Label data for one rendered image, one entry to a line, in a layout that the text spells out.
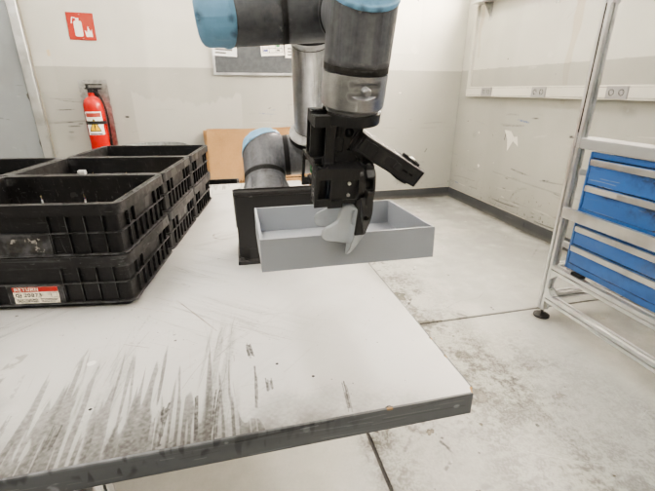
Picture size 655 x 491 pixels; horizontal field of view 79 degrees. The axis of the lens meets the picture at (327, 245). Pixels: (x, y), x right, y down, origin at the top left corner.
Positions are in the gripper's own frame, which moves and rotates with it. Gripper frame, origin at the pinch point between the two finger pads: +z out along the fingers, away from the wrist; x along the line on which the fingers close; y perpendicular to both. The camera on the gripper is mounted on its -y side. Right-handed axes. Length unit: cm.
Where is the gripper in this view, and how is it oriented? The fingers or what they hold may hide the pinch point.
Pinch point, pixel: (351, 243)
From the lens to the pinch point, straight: 60.3
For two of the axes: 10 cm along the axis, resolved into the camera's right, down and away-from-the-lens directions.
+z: -0.7, 8.2, 5.7
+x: 2.8, 5.6, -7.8
